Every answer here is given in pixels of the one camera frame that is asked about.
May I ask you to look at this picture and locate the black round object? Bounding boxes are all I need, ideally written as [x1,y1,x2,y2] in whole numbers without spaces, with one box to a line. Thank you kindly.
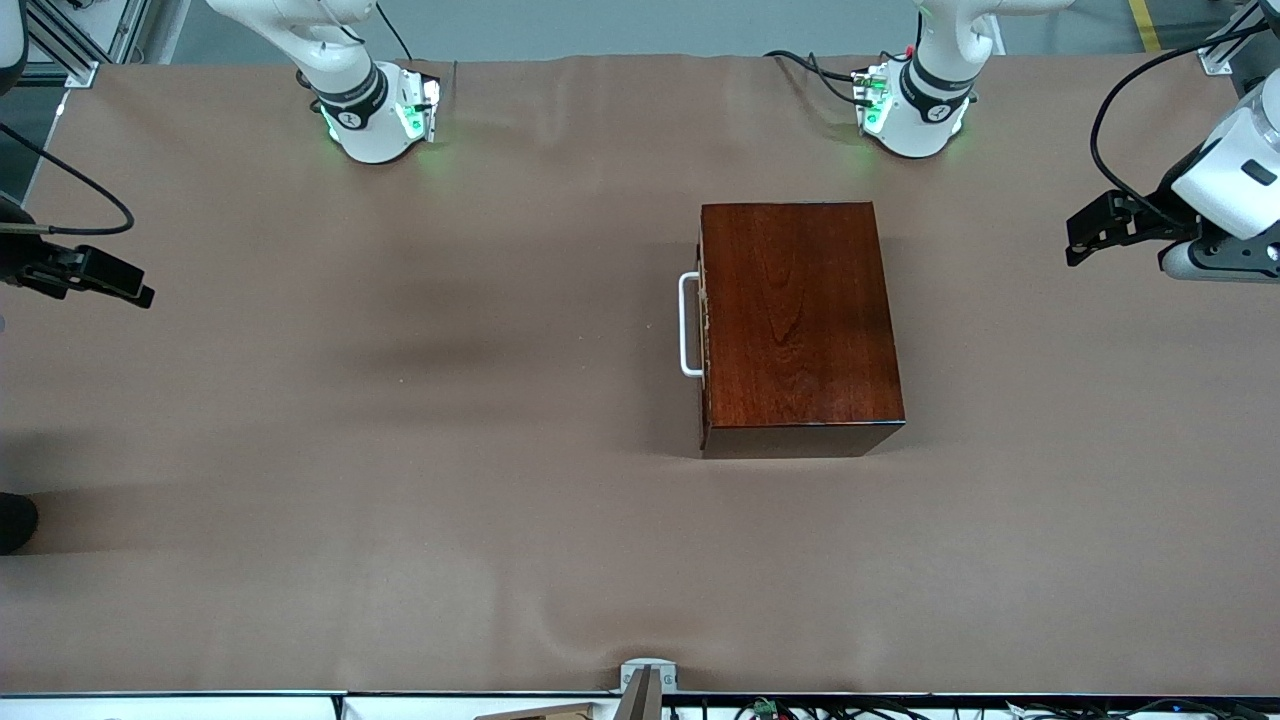
[0,492,39,557]

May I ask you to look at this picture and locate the dark red wooden cabinet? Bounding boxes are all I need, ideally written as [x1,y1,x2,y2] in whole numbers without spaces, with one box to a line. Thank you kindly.
[697,200,907,461]

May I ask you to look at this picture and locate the brown table cover mat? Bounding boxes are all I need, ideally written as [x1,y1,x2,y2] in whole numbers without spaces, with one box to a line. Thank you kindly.
[0,50,1280,698]

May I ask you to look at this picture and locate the tan wooden board piece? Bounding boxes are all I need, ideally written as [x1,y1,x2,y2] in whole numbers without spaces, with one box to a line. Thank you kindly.
[473,702,593,720]

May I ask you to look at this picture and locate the aluminium frame profile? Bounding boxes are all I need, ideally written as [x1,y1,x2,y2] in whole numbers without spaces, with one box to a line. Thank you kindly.
[25,0,191,91]
[1190,0,1263,78]

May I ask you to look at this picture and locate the black arm base cable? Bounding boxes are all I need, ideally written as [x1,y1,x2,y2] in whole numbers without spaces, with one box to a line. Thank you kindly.
[763,48,867,107]
[374,0,422,63]

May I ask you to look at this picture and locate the grey metal mount clamp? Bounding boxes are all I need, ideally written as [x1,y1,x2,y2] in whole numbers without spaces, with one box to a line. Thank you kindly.
[619,657,679,720]

